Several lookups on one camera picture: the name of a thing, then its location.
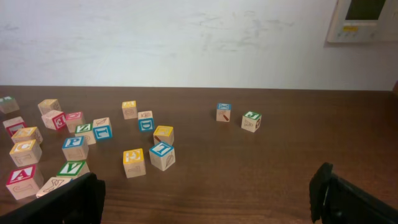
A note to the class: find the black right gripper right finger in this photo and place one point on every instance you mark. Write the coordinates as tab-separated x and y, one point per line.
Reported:
334	200

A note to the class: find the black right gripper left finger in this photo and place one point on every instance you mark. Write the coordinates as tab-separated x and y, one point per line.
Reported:
79	201

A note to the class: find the yellow S wooden block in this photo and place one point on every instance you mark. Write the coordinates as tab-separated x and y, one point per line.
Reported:
25	134

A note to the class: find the yellow plain wooden block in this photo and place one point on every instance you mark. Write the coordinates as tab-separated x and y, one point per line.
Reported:
48	105

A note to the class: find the plain drawing wooden block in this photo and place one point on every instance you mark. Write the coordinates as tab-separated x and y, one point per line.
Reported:
52	184

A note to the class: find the green V wooden block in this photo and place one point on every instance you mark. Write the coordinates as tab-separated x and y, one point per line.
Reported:
73	169

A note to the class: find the blue P wooden block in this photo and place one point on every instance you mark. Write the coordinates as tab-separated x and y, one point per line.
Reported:
75	149

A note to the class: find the red A wooden block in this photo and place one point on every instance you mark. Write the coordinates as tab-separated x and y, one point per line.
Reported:
25	182

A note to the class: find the yellow E wooden block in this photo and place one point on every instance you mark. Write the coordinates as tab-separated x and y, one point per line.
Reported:
134	163

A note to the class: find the green Z wooden block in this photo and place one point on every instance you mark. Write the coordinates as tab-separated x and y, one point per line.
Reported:
86	130

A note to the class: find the yellow C wooden block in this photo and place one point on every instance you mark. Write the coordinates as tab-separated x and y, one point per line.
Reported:
26	153

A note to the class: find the blue L feather wooden block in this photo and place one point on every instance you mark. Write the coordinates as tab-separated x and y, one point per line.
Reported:
102	129

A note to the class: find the red O wooden block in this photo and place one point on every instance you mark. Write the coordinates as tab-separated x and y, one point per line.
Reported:
73	120

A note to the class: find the red E wooden block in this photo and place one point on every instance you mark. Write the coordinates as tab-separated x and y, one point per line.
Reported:
54	120

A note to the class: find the blue I leaf wooden block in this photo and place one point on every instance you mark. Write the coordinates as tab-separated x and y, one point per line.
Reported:
162	155

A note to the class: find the red I wooden block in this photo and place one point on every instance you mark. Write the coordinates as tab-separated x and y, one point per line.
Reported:
13	125

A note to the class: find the blue D wooden block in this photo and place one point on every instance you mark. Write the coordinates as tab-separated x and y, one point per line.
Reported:
145	121

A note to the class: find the yellow top wooden block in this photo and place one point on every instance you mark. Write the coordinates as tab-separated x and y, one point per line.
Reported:
164	134

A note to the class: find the green J wooden block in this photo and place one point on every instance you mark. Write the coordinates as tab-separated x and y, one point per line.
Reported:
251	121

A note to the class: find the green L far wooden block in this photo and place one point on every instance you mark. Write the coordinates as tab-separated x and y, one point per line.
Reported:
8	104

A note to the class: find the blue X wooden block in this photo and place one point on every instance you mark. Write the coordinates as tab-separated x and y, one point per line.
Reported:
223	112

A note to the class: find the beige wall control panel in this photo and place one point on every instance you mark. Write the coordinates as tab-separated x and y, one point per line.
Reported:
363	21

